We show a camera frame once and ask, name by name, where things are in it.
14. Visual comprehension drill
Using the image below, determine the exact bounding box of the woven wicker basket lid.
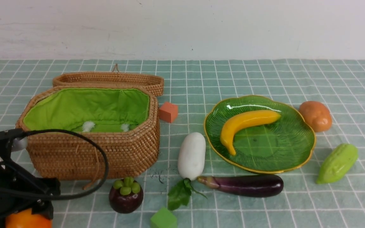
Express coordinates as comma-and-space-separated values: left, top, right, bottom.
52, 64, 164, 97

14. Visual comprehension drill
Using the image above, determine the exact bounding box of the light green bitter gourd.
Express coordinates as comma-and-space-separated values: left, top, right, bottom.
316, 144, 359, 185

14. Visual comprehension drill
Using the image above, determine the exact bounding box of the purple eggplant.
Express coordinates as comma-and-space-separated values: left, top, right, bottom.
197, 174, 284, 198

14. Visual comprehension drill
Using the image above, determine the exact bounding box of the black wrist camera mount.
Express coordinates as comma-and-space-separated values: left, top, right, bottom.
0, 128, 28, 160

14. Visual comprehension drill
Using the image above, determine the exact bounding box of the orange mango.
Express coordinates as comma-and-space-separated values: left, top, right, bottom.
5, 209, 52, 228

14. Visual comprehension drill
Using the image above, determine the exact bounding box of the green foam cube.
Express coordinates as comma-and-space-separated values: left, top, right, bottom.
150, 207, 178, 228

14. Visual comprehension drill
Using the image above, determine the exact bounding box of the yellow banana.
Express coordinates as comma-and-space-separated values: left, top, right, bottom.
219, 110, 281, 156

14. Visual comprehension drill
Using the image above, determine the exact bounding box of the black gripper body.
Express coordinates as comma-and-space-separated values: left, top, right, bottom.
0, 160, 61, 228

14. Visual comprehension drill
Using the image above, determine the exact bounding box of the orange foam cube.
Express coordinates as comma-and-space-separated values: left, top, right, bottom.
159, 102, 178, 123

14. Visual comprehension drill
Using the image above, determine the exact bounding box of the white radish with leaves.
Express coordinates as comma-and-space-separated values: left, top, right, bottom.
167, 132, 206, 211

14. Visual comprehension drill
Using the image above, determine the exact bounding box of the brown potato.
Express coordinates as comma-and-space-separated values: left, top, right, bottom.
298, 101, 332, 132

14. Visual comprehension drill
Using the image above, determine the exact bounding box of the dark purple mangosteen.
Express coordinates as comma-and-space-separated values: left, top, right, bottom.
109, 177, 144, 214

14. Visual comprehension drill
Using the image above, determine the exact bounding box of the green checkered tablecloth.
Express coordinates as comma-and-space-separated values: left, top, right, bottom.
0, 59, 365, 228

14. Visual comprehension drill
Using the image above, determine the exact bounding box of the green leaf-shaped glass plate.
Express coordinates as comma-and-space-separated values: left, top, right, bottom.
204, 95, 316, 174

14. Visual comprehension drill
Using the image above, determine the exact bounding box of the woven wicker basket green lining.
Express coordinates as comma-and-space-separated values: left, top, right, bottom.
16, 84, 161, 181

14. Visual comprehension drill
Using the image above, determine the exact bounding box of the black cable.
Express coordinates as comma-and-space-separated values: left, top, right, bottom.
0, 129, 109, 200

